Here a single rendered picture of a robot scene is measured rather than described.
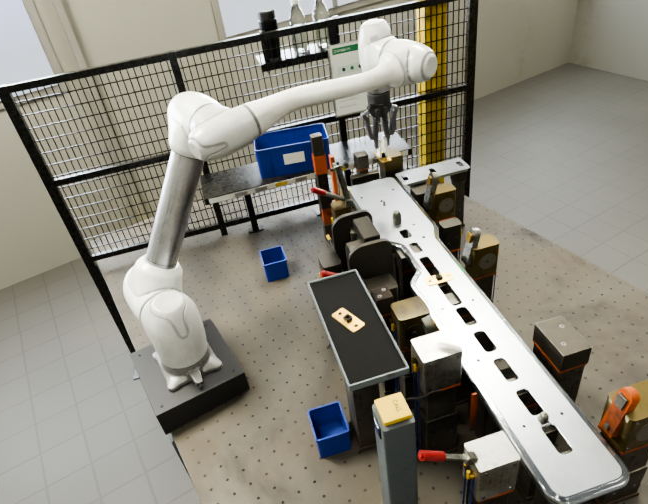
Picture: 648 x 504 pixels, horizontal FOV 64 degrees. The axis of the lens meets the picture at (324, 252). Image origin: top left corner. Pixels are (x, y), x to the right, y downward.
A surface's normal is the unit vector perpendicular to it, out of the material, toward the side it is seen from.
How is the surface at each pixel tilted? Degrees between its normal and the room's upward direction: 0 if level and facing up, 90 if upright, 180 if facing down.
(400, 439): 90
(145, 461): 0
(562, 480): 0
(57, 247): 90
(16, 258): 90
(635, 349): 0
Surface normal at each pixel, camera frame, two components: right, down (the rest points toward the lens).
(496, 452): -0.13, -0.79
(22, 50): 0.52, 0.46
